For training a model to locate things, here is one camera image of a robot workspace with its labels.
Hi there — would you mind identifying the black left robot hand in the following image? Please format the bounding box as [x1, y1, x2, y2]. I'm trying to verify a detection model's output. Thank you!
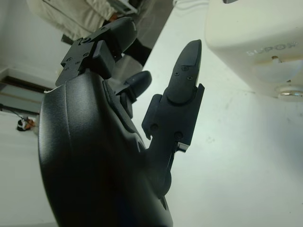
[37, 16, 205, 227]

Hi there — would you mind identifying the person in cream jacket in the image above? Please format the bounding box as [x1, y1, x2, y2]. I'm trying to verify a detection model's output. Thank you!
[26, 0, 152, 66]

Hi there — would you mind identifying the cream white two-slot toaster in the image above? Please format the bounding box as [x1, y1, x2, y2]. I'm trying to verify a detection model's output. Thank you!
[204, 0, 303, 99]

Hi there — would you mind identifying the white toaster power cord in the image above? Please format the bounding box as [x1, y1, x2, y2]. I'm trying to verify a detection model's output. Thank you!
[173, 0, 210, 11]

